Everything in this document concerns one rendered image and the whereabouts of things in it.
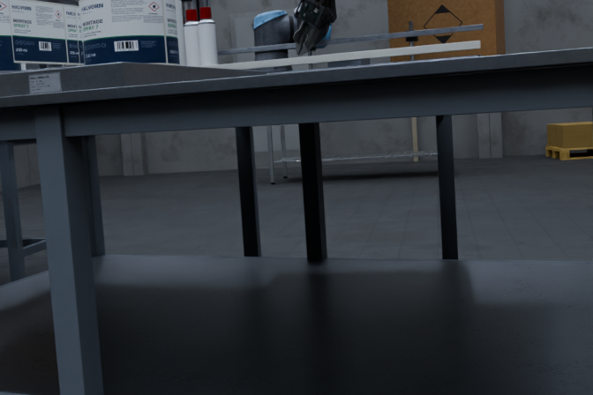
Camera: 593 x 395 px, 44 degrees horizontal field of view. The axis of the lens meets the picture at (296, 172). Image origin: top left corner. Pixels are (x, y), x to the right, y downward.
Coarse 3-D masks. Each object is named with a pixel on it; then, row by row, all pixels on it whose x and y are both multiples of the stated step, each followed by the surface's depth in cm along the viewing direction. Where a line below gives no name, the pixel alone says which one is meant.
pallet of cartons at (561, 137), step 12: (552, 132) 909; (564, 132) 863; (576, 132) 861; (588, 132) 859; (552, 144) 912; (564, 144) 864; (576, 144) 862; (588, 144) 861; (552, 156) 904; (564, 156) 864; (576, 156) 894; (588, 156) 870
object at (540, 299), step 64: (0, 128) 144; (64, 128) 138; (128, 128) 133; (192, 128) 128; (64, 192) 139; (320, 192) 270; (64, 256) 140; (128, 256) 304; (192, 256) 294; (320, 256) 270; (0, 320) 213; (64, 320) 142; (128, 320) 205; (192, 320) 200; (256, 320) 196; (320, 320) 193; (384, 320) 189; (448, 320) 185; (512, 320) 182; (576, 320) 179; (0, 384) 159; (64, 384) 143; (128, 384) 154; (192, 384) 152; (256, 384) 150; (320, 384) 148; (384, 384) 145; (448, 384) 143; (512, 384) 141; (576, 384) 139
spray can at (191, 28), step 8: (192, 16) 216; (184, 24) 217; (192, 24) 215; (184, 32) 216; (192, 32) 215; (184, 40) 217; (192, 40) 215; (192, 48) 216; (192, 56) 216; (192, 64) 216
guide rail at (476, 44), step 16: (400, 48) 191; (416, 48) 190; (432, 48) 188; (448, 48) 187; (464, 48) 185; (224, 64) 210; (240, 64) 208; (256, 64) 206; (272, 64) 204; (288, 64) 203
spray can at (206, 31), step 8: (200, 8) 213; (208, 8) 213; (200, 16) 214; (208, 16) 213; (200, 24) 213; (208, 24) 213; (200, 32) 213; (208, 32) 213; (200, 40) 213; (208, 40) 213; (200, 48) 214; (208, 48) 213; (216, 48) 215; (200, 56) 214; (208, 56) 213; (216, 56) 215; (200, 64) 215; (208, 64) 213
